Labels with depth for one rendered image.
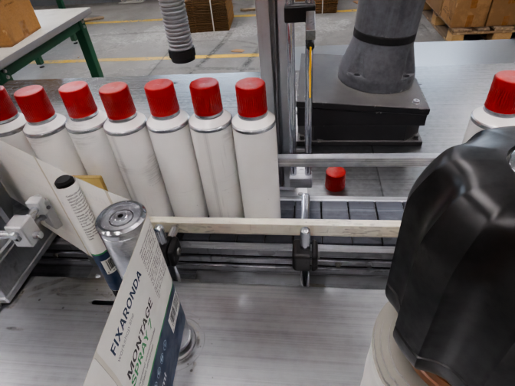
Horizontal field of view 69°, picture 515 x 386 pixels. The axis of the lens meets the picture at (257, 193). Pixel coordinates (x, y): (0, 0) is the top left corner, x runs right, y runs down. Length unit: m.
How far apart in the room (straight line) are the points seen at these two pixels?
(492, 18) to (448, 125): 3.09
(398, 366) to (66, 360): 0.36
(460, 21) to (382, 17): 3.11
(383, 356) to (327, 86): 0.64
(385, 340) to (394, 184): 0.49
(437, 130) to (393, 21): 0.24
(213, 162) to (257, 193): 0.07
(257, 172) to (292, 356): 0.21
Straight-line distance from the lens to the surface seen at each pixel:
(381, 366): 0.21
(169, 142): 0.46
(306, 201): 0.52
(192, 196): 0.51
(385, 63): 0.77
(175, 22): 0.51
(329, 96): 0.75
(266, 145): 0.43
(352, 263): 0.52
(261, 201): 0.48
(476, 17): 3.88
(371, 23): 0.76
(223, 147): 0.45
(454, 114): 0.93
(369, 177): 0.70
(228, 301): 0.45
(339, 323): 0.44
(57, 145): 0.52
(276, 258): 0.51
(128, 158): 0.48
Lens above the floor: 1.25
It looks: 40 degrees down
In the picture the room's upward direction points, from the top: 6 degrees counter-clockwise
